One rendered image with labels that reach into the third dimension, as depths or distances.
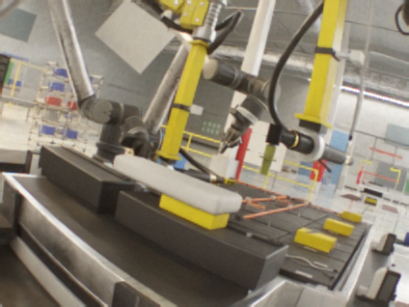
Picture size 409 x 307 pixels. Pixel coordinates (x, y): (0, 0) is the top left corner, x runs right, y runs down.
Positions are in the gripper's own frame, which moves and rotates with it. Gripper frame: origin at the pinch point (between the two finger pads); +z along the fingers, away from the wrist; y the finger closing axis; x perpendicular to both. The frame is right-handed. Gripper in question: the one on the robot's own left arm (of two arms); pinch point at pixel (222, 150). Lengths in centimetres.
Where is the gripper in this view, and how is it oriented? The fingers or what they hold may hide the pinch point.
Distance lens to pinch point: 150.6
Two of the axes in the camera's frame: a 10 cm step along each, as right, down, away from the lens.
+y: -6.0, -3.8, 7.0
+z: -5.9, 8.0, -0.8
